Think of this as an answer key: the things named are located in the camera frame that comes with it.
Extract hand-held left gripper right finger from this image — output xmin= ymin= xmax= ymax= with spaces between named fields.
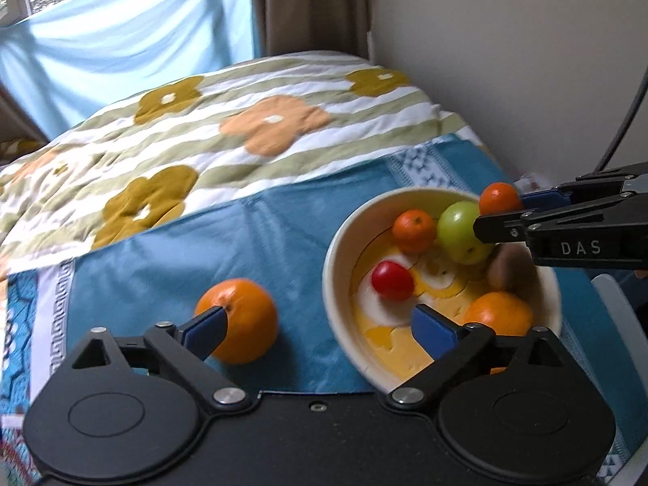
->
xmin=387 ymin=303 xmax=570 ymax=408

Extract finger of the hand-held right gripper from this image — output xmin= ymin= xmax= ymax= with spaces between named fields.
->
xmin=473 ymin=190 xmax=648 ymax=245
xmin=519 ymin=162 xmax=648 ymax=209

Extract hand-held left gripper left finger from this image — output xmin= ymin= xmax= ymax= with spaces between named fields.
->
xmin=68 ymin=306 xmax=253 ymax=412

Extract small tangerine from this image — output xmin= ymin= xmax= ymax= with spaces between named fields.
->
xmin=393 ymin=210 xmax=437 ymax=255
xmin=478 ymin=182 xmax=523 ymax=217

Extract green apple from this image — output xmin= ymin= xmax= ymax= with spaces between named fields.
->
xmin=437 ymin=201 xmax=494 ymax=265

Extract brown kiwi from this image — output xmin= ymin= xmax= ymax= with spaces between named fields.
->
xmin=487 ymin=244 xmax=532 ymax=292

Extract orange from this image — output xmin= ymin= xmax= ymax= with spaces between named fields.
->
xmin=463 ymin=291 xmax=536 ymax=375
xmin=195 ymin=278 xmax=279 ymax=365

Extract bright red cherry tomato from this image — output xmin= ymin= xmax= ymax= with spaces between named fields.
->
xmin=371 ymin=260 xmax=416 ymax=302

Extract cream bowl with bear print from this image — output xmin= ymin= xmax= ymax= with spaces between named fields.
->
xmin=322 ymin=186 xmax=564 ymax=393

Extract blue patterned tablecloth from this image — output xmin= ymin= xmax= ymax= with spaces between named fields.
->
xmin=0 ymin=134 xmax=626 ymax=486

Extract floral striped blanket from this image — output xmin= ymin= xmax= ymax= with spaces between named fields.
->
xmin=0 ymin=51 xmax=487 ymax=284

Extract light blue sheer curtain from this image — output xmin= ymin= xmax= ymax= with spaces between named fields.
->
xmin=0 ymin=0 xmax=264 ymax=153

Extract brown curtain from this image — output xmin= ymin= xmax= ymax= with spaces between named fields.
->
xmin=247 ymin=0 xmax=378 ymax=62

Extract black cable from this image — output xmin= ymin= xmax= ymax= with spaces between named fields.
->
xmin=595 ymin=66 xmax=648 ymax=173

